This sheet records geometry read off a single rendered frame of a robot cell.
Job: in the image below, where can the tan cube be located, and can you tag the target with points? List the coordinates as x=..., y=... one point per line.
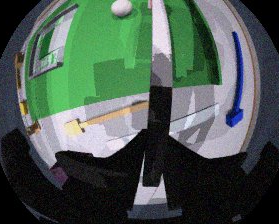
x=19, y=61

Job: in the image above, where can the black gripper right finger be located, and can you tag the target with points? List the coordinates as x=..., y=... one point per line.
x=185, y=173

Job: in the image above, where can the white golf ball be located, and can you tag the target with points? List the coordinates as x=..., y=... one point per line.
x=122, y=7

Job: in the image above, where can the yellow block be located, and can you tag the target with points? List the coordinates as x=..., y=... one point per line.
x=24, y=107

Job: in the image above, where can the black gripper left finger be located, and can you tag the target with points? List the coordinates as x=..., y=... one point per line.
x=119, y=172

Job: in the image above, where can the green putting mat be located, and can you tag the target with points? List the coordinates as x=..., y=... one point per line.
x=108, y=56

